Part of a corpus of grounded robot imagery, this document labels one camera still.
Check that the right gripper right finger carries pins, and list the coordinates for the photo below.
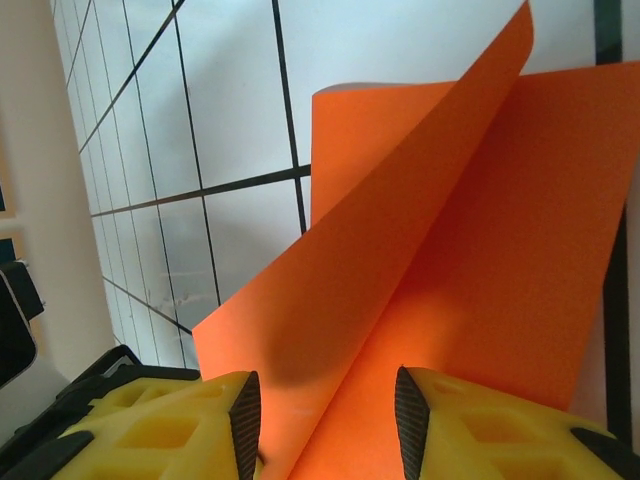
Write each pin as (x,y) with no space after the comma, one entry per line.
(500,440)

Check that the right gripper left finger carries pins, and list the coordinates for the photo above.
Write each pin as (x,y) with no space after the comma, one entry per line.
(165,435)

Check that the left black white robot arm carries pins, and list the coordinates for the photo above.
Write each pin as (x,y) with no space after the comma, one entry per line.
(15,325)

